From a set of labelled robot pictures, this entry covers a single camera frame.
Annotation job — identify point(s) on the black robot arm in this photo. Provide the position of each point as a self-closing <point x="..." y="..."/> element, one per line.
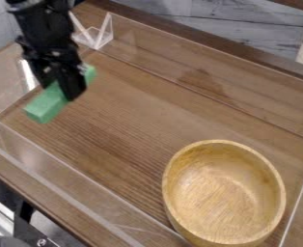
<point x="43" y="19"/>

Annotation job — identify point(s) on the black table leg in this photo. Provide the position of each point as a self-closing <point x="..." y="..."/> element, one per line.
<point x="23" y="214"/>

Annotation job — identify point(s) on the green rectangular block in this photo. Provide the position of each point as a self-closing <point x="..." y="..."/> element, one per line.
<point x="45" y="106"/>

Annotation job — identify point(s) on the clear acrylic enclosure wall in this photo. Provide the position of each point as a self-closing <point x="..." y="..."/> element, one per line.
<point x="172" y="86"/>

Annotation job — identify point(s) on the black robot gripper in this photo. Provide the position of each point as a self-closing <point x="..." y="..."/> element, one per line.
<point x="55" y="59"/>

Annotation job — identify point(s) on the clear acrylic corner bracket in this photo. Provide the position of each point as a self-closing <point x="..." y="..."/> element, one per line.
<point x="95" y="38"/>

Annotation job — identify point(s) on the brown wooden bowl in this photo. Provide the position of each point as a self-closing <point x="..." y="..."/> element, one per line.
<point x="224" y="194"/>

